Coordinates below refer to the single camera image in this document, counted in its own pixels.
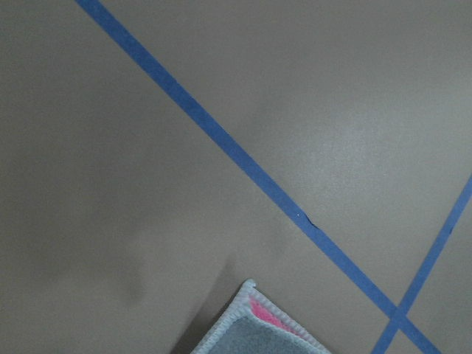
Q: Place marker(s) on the pink towel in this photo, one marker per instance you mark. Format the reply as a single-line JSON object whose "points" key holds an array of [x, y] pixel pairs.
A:
{"points": [[252, 323]]}

